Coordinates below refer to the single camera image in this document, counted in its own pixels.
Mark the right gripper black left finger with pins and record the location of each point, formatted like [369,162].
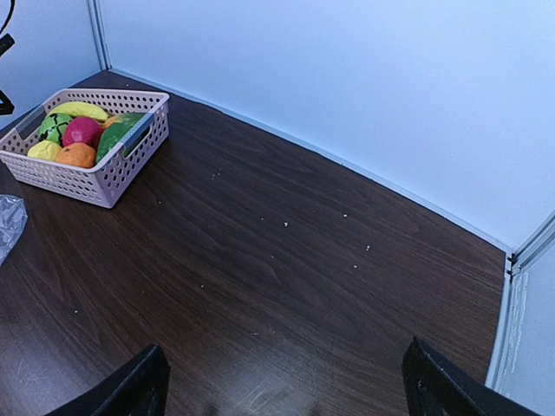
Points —
[139,387]

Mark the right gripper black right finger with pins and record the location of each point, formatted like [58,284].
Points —
[435,386]

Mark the clear zip top bag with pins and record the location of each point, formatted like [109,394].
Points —
[13,219]

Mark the orange toy tangerine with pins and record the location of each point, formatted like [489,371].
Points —
[77,154]

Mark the yellow toy lemon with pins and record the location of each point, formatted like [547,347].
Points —
[44,150]

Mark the red toy apple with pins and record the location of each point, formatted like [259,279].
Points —
[83,130]

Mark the orange green toy carrot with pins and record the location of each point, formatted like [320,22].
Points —
[111,120]

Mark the yellow toy banana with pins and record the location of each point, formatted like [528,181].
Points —
[81,109]

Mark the pink perforated plastic basket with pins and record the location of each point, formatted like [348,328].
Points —
[104,183]

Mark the green toy bell pepper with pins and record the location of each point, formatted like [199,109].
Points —
[113,135]

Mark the green black toy watermelon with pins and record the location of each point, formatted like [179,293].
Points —
[54,126]

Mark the right aluminium corner post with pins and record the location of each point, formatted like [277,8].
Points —
[502,366]

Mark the aluminium corner post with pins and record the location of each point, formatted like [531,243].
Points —
[502,366]
[101,44]

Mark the left aluminium corner post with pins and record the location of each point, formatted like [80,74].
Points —
[101,44]

